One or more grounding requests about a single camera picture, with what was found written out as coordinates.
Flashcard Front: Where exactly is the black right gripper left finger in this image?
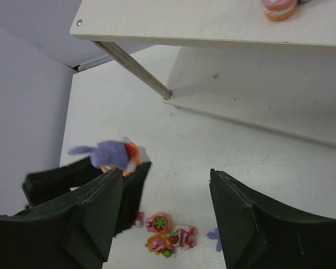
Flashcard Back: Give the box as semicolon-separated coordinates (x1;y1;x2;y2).
0;170;124;268

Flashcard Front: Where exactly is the pink strawberry cake toy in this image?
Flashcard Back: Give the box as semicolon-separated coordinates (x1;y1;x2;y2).
146;212;172;234

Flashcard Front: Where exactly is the pink bear yellow flower toy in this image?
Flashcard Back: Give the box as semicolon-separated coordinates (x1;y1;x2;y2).
145;233;174;258

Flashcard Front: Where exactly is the white strawberry cake slice toy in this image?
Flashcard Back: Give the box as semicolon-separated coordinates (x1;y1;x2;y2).
169;224;197;249

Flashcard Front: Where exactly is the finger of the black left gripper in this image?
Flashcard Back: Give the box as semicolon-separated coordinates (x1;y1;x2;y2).
22;157;102;207
114;162;152;236

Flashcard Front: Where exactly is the pink bear strawberry toy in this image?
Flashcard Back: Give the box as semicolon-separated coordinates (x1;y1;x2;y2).
133;211;144;228

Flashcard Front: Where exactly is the light wooden two-tier shelf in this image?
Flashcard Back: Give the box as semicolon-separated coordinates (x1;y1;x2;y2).
70;1;336;146

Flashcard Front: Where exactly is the purple bunny holding cupcake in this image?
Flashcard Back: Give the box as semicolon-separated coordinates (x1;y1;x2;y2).
261;0;309;21

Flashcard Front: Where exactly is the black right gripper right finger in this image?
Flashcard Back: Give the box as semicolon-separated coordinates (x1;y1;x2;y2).
209;169;336;268

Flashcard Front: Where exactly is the small purple bunny toy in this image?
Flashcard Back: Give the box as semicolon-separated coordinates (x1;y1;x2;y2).
207;227;222;252

